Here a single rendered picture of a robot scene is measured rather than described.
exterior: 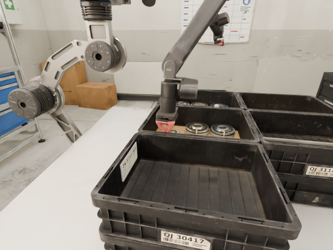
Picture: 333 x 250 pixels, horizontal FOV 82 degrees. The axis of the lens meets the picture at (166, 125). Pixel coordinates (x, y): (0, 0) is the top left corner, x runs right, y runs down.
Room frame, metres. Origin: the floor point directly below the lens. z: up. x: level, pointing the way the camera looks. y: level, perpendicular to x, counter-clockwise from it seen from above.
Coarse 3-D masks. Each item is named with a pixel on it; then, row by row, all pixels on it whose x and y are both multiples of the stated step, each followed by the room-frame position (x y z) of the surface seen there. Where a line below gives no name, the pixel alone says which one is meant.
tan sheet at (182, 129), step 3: (162, 126) 0.83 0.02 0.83; (168, 126) 0.83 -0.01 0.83; (174, 126) 0.83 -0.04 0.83; (177, 126) 0.83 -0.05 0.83; (180, 126) 0.83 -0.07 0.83; (183, 126) 0.83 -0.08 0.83; (159, 129) 0.80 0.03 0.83; (177, 129) 0.80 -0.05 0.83; (180, 129) 0.80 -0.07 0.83; (183, 129) 0.80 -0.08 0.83; (180, 132) 0.77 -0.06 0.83; (183, 132) 0.77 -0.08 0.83; (237, 132) 0.77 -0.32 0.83; (210, 135) 0.74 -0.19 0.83; (234, 135) 0.74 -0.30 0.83; (237, 135) 0.74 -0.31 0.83
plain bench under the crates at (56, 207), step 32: (96, 128) 1.08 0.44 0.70; (128, 128) 1.08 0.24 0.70; (64, 160) 0.74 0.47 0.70; (96, 160) 0.74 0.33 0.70; (32, 192) 0.54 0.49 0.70; (64, 192) 0.54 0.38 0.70; (0, 224) 0.41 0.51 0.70; (32, 224) 0.41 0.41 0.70; (64, 224) 0.41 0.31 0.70; (96, 224) 0.41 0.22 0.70; (320, 224) 0.41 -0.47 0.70
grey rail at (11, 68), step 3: (6, 66) 2.07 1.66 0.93; (9, 66) 2.07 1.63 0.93; (12, 66) 2.07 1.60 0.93; (15, 66) 2.09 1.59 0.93; (18, 66) 2.13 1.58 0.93; (0, 69) 1.91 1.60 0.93; (3, 69) 1.94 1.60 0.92; (6, 69) 1.98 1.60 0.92; (9, 69) 2.01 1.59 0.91; (12, 69) 2.04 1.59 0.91; (15, 69) 2.08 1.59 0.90; (18, 69) 2.11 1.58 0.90; (0, 72) 1.90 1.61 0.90; (3, 72) 1.93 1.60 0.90; (6, 72) 1.96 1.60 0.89
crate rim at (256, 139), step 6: (156, 108) 0.81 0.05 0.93; (198, 108) 0.83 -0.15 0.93; (204, 108) 0.82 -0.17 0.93; (210, 108) 0.82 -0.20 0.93; (216, 108) 0.81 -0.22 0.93; (222, 108) 0.81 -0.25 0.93; (228, 108) 0.81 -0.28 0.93; (150, 114) 0.74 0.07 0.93; (246, 114) 0.74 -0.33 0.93; (246, 120) 0.68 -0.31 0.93; (144, 126) 0.63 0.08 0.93; (252, 126) 0.62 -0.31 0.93; (150, 132) 0.58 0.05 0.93; (156, 132) 0.57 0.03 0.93; (162, 132) 0.58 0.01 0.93; (168, 132) 0.57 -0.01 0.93; (252, 132) 0.57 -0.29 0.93; (216, 138) 0.53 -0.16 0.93; (222, 138) 0.53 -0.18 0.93; (228, 138) 0.54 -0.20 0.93; (234, 138) 0.53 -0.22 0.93; (258, 138) 0.53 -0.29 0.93
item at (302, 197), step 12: (288, 180) 0.49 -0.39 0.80; (300, 180) 0.48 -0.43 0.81; (312, 180) 0.47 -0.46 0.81; (324, 180) 0.47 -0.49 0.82; (288, 192) 0.49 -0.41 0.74; (300, 192) 0.48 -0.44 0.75; (312, 192) 0.48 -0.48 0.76; (324, 192) 0.48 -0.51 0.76; (312, 204) 0.47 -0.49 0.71; (324, 204) 0.47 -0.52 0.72
